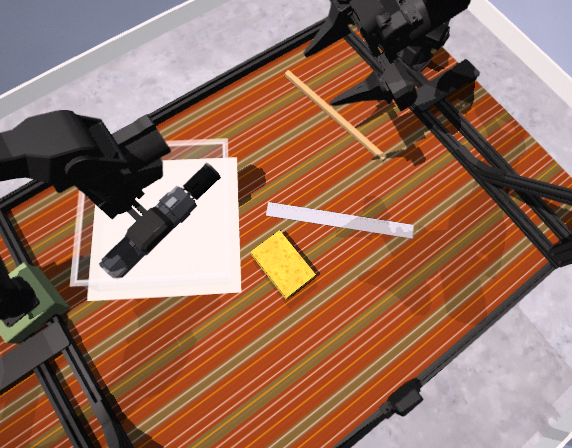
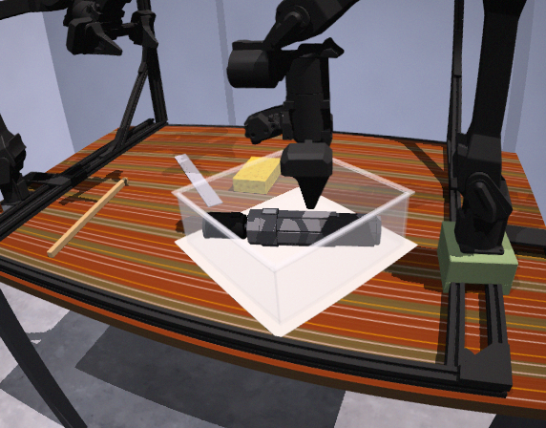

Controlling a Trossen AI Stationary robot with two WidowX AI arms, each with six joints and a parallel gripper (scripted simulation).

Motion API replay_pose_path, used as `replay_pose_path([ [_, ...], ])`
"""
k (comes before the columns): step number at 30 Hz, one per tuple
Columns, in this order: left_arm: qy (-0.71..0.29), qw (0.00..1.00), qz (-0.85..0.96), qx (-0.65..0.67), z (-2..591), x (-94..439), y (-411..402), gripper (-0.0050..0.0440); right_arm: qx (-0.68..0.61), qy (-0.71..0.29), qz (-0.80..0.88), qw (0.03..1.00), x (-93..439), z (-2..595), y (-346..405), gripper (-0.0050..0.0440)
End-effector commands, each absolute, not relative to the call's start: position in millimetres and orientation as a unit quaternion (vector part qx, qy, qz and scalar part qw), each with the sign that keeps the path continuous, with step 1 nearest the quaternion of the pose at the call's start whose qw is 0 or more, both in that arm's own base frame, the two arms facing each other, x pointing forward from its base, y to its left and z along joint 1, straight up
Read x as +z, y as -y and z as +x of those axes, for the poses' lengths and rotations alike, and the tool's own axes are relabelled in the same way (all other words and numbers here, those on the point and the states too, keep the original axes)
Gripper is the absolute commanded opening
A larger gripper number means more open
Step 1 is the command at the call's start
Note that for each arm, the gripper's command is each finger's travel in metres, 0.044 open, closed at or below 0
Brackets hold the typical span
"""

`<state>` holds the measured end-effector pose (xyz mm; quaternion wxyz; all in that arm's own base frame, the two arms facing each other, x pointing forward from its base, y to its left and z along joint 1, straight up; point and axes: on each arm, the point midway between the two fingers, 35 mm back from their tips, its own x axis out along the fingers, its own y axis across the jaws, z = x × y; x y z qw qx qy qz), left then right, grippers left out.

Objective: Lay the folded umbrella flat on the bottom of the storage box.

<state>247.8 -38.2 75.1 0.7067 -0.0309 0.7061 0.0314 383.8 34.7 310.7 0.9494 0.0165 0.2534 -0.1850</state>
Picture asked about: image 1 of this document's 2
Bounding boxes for light orange wooden stick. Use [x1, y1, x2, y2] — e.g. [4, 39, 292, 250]
[285, 70, 386, 162]

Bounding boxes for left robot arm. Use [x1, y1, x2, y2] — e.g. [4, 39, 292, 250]
[0, 110, 171, 327]

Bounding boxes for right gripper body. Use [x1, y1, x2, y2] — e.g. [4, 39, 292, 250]
[334, 0, 434, 111]

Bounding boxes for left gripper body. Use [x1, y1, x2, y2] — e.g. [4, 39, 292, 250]
[87, 170, 174, 252]

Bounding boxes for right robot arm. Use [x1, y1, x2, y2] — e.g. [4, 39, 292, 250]
[350, 0, 471, 71]

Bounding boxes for white flat bar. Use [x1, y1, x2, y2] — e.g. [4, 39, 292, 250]
[266, 202, 413, 239]

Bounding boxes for yellow sponge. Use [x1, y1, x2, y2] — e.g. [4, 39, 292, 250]
[251, 231, 316, 300]

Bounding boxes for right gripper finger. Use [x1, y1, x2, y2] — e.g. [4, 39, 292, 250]
[330, 70, 392, 106]
[303, 0, 351, 57]

